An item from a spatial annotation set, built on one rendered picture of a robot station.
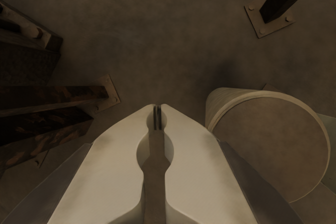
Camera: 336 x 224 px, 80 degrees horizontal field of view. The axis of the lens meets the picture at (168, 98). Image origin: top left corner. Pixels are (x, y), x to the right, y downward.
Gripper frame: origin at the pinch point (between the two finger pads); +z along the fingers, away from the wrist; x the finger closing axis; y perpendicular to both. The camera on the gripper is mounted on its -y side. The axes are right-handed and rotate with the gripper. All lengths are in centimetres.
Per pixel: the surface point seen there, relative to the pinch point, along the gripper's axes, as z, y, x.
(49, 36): 66, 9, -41
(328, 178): 7.8, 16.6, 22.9
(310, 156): 3.0, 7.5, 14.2
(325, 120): 17.8, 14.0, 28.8
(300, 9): 59, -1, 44
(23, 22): 71, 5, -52
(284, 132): 4.4, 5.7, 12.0
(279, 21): 58, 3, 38
